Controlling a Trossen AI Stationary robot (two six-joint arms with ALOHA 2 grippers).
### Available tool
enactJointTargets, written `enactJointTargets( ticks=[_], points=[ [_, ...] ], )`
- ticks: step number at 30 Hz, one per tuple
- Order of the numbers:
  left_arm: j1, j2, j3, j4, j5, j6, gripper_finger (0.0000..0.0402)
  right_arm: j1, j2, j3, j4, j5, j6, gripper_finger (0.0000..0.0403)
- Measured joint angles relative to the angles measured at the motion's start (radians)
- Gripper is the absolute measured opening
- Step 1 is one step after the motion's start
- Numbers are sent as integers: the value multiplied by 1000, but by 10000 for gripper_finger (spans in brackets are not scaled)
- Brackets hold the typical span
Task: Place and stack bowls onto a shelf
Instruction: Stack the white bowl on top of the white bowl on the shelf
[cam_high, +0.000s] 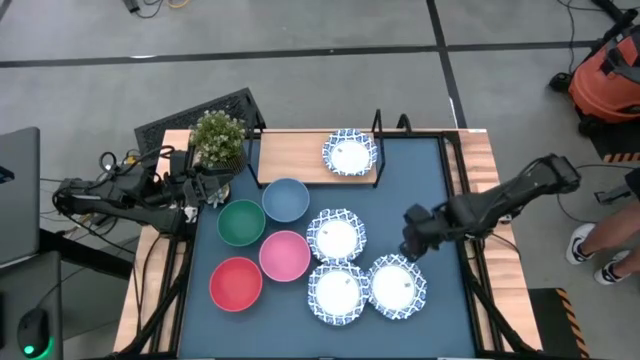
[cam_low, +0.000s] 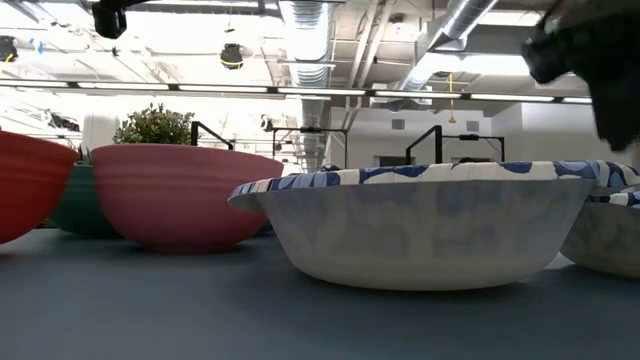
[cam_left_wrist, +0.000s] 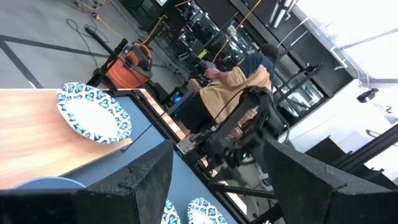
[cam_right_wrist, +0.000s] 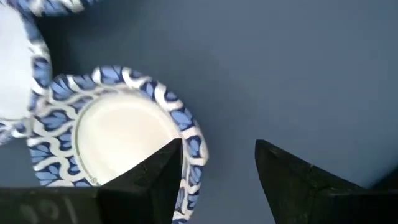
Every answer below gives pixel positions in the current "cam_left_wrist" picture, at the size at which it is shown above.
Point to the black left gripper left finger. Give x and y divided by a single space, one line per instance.
130 193

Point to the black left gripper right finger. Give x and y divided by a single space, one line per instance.
311 193

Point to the blue white patterned paper plate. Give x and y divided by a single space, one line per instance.
205 213
170 216
93 115

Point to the blue bowl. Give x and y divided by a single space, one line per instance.
49 183

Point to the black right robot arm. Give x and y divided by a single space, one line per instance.
239 112

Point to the person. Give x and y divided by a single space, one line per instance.
224 93

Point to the wooden table side board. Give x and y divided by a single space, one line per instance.
168 119

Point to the black metal stand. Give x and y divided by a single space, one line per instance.
298 81

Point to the orange shop vacuum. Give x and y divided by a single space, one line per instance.
130 68

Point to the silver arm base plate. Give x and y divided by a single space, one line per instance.
187 143

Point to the black table frame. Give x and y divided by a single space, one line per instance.
146 104

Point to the black mounted camera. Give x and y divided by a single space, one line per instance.
367 95

